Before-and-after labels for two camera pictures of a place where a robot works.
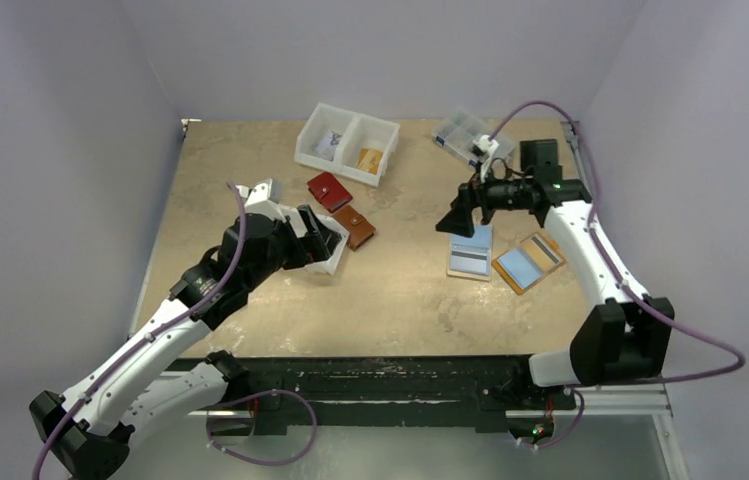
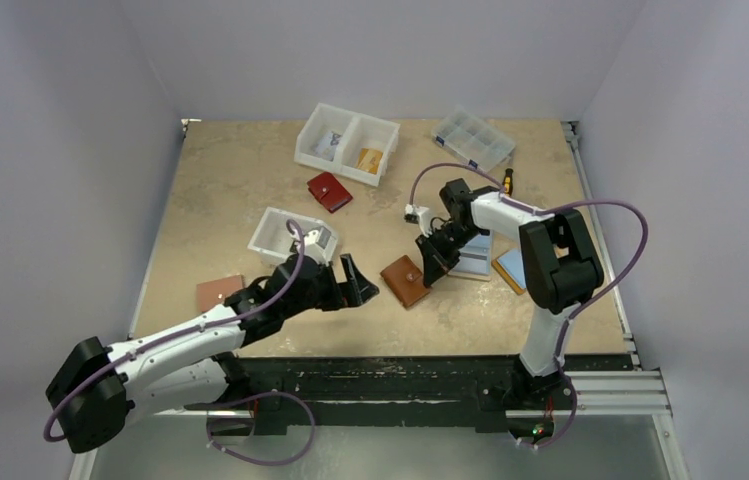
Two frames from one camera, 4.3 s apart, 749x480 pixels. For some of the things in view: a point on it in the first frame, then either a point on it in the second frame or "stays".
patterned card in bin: [328, 144] stays
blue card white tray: [471, 258] stays
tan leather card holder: [360, 229] -> [406, 280]
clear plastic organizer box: [458, 132] stays
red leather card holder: [329, 192] stays
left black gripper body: [294, 251] -> [326, 293]
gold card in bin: [369, 160] stays
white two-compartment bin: [347, 142] stays
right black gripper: [475, 201] -> [440, 240]
